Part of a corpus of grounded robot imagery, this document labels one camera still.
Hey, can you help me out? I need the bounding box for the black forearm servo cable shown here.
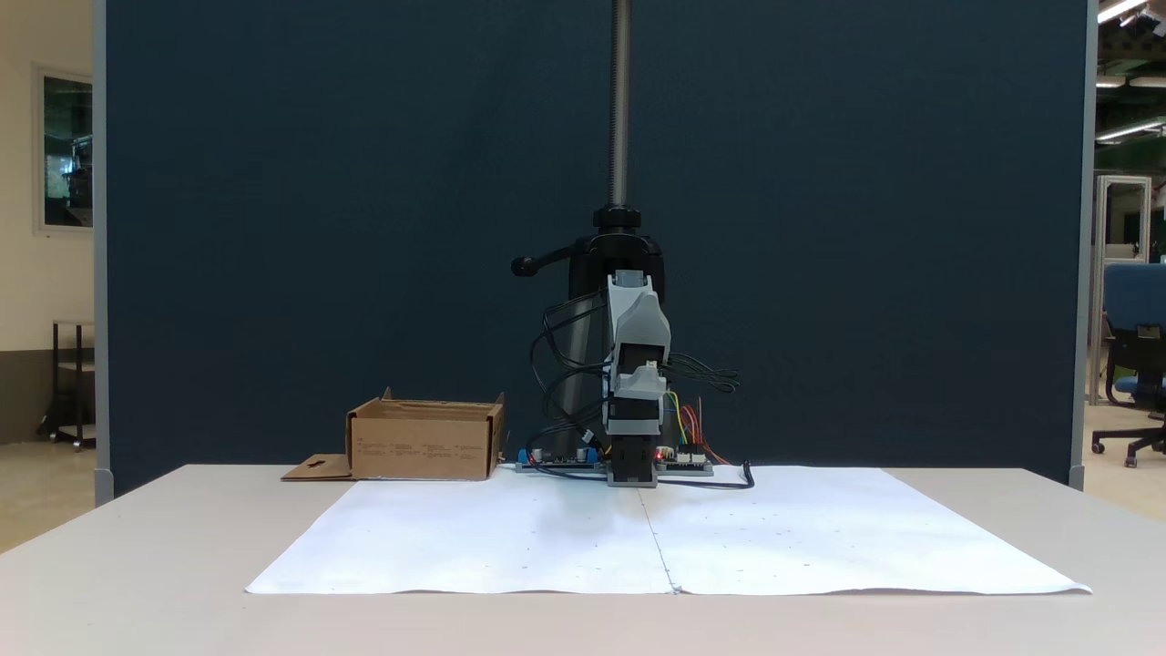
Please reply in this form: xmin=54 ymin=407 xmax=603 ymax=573
xmin=541 ymin=293 xmax=613 ymax=373

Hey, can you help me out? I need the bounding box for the coloured jumper wire bundle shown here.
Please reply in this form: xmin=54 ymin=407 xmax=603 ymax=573
xmin=665 ymin=391 xmax=731 ymax=466

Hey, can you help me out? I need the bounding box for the black power cable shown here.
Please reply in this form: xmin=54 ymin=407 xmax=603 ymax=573
xmin=656 ymin=460 xmax=756 ymax=491

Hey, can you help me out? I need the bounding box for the driver circuit board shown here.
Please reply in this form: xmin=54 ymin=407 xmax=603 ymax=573
xmin=656 ymin=444 xmax=715 ymax=477

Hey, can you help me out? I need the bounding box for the blue office chair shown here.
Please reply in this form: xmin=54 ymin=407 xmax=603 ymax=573
xmin=1090 ymin=262 xmax=1166 ymax=469

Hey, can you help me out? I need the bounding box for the black base servo cable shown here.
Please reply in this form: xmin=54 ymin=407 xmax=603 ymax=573
xmin=528 ymin=337 xmax=609 ymax=467

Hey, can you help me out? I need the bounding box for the brown cardboard box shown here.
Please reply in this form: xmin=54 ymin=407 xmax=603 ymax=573
xmin=281 ymin=387 xmax=507 ymax=483

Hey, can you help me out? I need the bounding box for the black metal cart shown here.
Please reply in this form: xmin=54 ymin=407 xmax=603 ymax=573
xmin=36 ymin=319 xmax=97 ymax=451

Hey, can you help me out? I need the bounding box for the black camera tripod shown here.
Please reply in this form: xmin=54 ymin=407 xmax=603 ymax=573
xmin=510 ymin=0 xmax=667 ymax=456

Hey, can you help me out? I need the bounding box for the white paper sheet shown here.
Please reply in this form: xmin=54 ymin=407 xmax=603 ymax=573
xmin=638 ymin=466 xmax=1093 ymax=597
xmin=245 ymin=474 xmax=676 ymax=596

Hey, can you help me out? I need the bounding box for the black gripper servo cable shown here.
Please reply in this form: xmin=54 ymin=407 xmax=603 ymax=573
xmin=665 ymin=353 xmax=742 ymax=395

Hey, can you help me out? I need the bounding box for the blue power circuit board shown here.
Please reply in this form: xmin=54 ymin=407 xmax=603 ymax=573
xmin=514 ymin=446 xmax=604 ymax=474

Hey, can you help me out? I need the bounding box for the dark blue partition panel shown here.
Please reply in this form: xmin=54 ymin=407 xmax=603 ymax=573
xmin=94 ymin=0 xmax=1099 ymax=507

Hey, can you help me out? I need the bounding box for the framed wall window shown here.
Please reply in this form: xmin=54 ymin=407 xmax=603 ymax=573
xmin=34 ymin=63 xmax=96 ymax=237

